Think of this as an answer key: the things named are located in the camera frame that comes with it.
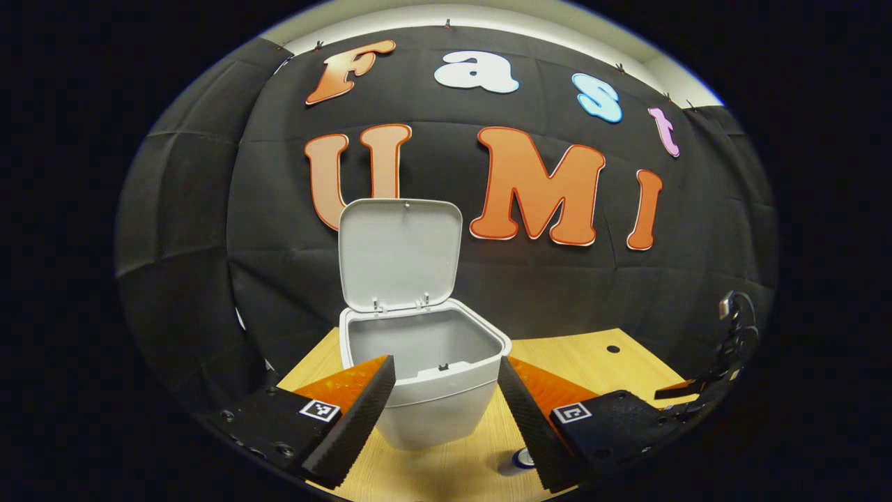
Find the white desktop garbage bin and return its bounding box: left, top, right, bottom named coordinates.
left=338, top=198, right=512, bottom=452

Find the wooden desktop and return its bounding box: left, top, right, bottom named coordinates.
left=277, top=328, right=699, bottom=502

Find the black backdrop cloth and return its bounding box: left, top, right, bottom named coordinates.
left=115, top=26, right=780, bottom=419

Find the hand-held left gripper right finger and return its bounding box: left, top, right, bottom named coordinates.
left=497, top=354, right=699, bottom=494

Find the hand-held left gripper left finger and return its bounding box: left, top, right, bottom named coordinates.
left=201, top=353, right=397, bottom=491

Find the black cable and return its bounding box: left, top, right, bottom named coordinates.
left=718, top=290, right=760, bottom=337

